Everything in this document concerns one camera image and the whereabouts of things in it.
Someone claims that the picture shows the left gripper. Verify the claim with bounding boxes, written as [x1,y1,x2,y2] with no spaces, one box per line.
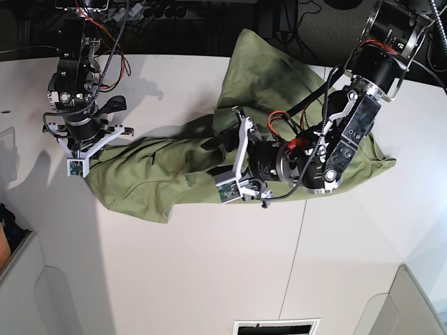
[201,106,290,206]

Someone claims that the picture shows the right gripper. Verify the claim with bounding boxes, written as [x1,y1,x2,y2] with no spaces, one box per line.
[42,113,134,157]

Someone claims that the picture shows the green t-shirt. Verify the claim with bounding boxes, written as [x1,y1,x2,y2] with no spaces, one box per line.
[85,29,397,224]

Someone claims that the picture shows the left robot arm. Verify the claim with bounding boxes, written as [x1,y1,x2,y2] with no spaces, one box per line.
[214,1,446,207]

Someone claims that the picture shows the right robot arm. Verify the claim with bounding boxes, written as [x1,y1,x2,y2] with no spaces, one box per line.
[42,1,127,159]

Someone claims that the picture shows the white power strip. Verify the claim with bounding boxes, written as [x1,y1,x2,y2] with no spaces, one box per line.
[104,1,146,22]

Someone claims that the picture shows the white framed floor vent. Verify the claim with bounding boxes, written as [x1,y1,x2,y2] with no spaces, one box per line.
[232,318,321,335]

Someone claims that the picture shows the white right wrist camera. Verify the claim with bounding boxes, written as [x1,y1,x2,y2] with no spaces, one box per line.
[67,158,89,178]

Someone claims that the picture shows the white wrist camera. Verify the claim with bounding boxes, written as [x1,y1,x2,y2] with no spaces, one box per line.
[214,175,242,204]
[67,158,89,178]

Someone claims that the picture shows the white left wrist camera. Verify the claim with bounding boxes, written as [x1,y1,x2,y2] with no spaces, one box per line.
[214,175,242,204]

